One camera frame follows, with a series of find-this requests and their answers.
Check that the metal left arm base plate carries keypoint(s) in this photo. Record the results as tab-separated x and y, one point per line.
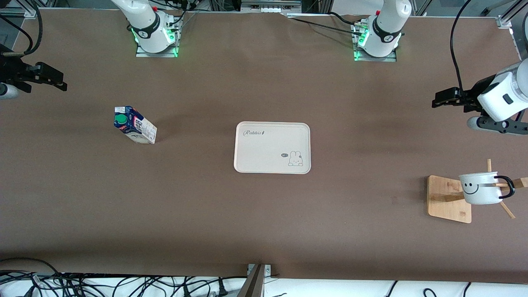
392	59

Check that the aluminium profile post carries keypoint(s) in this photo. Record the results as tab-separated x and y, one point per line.
255	284

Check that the aluminium frame profile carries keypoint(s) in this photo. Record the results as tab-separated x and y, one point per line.
509	16
18	7

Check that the cream rabbit print tray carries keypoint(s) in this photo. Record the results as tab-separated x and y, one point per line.
264	148

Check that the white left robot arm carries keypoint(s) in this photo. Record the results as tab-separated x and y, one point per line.
381	29

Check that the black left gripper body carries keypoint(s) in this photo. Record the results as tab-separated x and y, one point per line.
474	96

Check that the wooden mug stand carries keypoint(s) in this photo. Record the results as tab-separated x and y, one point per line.
447	202

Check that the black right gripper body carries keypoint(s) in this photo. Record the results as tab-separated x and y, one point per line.
11	69

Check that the blue white milk carton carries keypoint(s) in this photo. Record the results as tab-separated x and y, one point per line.
138	128

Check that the grey power strip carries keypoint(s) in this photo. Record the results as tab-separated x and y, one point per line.
270	5

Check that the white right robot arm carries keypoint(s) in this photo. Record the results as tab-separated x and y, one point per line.
148	29

